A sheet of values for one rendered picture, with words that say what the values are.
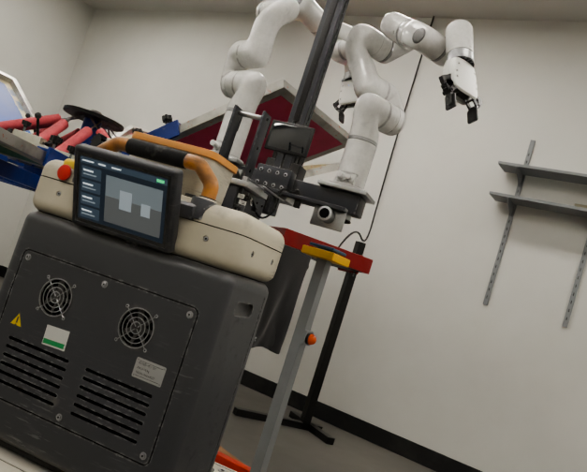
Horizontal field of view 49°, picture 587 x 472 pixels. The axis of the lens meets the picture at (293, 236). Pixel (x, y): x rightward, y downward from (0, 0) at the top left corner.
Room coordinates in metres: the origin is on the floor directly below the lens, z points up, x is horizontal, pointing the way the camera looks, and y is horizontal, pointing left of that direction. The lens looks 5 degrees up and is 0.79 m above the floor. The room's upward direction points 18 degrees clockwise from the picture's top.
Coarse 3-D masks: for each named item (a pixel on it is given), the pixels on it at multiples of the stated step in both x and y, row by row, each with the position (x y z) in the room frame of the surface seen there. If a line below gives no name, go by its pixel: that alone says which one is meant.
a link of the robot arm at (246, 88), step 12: (240, 72) 2.11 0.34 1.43; (252, 72) 2.08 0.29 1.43; (228, 84) 2.13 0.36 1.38; (240, 84) 2.08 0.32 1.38; (252, 84) 2.07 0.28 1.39; (264, 84) 2.10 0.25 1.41; (240, 96) 2.08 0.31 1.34; (252, 96) 2.08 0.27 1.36; (228, 108) 2.09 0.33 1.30; (252, 108) 2.09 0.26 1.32
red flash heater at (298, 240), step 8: (280, 232) 3.58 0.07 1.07; (288, 232) 3.54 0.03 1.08; (296, 232) 3.55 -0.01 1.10; (288, 240) 3.54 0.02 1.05; (296, 240) 3.56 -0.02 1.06; (304, 240) 3.58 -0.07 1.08; (312, 240) 3.60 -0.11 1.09; (296, 248) 3.57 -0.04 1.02; (336, 248) 3.68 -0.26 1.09; (344, 256) 3.71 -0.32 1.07; (352, 256) 3.73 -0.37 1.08; (360, 256) 3.75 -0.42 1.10; (352, 264) 3.74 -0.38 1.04; (360, 264) 3.76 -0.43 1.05; (368, 264) 3.78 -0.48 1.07; (352, 272) 3.94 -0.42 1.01; (360, 272) 3.80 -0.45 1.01; (368, 272) 3.79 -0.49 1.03
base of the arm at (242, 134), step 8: (224, 120) 2.10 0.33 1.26; (248, 120) 2.09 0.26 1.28; (224, 128) 2.09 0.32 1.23; (240, 128) 2.08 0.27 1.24; (248, 128) 2.11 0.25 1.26; (224, 136) 2.08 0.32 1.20; (240, 136) 2.09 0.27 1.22; (216, 144) 2.05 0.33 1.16; (232, 144) 2.08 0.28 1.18; (240, 144) 2.09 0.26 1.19; (216, 152) 2.07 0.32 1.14; (232, 152) 2.08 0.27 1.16; (240, 152) 2.10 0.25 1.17; (240, 160) 2.09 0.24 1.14
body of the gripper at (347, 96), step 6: (348, 78) 2.41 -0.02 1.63; (342, 84) 2.44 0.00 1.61; (348, 84) 2.42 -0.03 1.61; (342, 90) 2.43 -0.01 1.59; (348, 90) 2.42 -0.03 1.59; (342, 96) 2.43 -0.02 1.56; (348, 96) 2.41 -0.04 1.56; (354, 96) 2.40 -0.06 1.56; (342, 102) 2.42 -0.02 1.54; (348, 102) 2.41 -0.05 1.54; (354, 102) 2.40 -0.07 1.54; (348, 108) 2.45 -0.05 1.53
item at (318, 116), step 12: (276, 84) 2.27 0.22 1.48; (288, 84) 2.29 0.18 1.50; (264, 96) 2.30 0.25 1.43; (276, 96) 2.30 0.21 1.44; (288, 96) 2.31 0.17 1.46; (216, 108) 2.40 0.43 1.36; (192, 120) 2.46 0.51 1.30; (204, 120) 2.43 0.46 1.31; (216, 120) 2.42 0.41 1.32; (324, 120) 2.51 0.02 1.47; (180, 132) 2.48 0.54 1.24; (192, 132) 2.49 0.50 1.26; (336, 132) 2.61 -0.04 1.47; (312, 156) 2.81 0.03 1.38
